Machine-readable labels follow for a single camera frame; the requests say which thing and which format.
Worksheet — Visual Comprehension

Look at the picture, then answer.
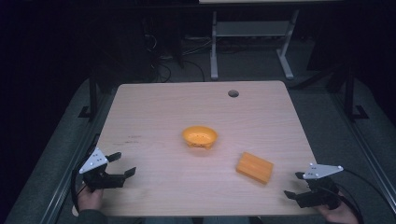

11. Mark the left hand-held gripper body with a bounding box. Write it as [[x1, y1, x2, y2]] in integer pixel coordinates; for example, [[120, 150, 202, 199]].
[[78, 147, 126, 191]]

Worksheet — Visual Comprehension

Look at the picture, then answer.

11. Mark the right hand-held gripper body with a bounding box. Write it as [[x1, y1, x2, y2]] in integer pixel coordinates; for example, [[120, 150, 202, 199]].
[[296, 162, 345, 210]]

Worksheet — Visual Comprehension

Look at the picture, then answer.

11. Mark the orange rectangular block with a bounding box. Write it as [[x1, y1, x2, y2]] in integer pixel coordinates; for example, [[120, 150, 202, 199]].
[[234, 151, 275, 186]]

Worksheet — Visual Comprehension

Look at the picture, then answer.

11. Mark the orange plastic bowl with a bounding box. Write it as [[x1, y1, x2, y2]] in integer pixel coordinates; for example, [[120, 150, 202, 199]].
[[181, 125, 219, 150]]

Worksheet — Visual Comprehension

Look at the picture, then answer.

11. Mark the person's right hand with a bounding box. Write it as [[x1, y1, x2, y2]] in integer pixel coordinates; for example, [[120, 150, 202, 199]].
[[317, 192, 360, 224]]

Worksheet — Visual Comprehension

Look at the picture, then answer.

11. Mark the person's left hand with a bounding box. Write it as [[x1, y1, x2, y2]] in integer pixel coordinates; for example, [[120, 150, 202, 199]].
[[77, 184, 105, 213]]

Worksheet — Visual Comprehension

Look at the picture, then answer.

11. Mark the black metal stand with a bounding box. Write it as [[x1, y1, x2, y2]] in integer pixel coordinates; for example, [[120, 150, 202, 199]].
[[342, 64, 370, 123], [78, 69, 101, 122]]

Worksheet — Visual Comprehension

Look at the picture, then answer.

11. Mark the white metal stand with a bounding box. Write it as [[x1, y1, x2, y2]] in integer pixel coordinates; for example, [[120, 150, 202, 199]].
[[209, 8, 301, 81]]

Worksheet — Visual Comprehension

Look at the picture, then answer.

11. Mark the grey metal rail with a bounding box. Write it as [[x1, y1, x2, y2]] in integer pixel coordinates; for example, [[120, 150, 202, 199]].
[[330, 92, 396, 208], [38, 90, 117, 224]]

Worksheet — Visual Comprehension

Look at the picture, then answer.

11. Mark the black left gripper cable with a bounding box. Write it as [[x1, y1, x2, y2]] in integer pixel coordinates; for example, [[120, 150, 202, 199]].
[[70, 133, 101, 213]]

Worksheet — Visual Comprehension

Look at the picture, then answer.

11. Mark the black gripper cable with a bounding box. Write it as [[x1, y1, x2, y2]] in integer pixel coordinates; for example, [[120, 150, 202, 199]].
[[334, 168, 396, 224], [70, 133, 101, 213]]

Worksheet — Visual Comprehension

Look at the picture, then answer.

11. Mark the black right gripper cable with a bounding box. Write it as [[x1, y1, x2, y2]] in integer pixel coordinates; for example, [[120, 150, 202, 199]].
[[334, 168, 396, 224]]

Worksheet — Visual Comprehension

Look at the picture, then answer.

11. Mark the tangle of floor cables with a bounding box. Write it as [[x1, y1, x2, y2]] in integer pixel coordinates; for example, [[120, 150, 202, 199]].
[[141, 17, 213, 84]]

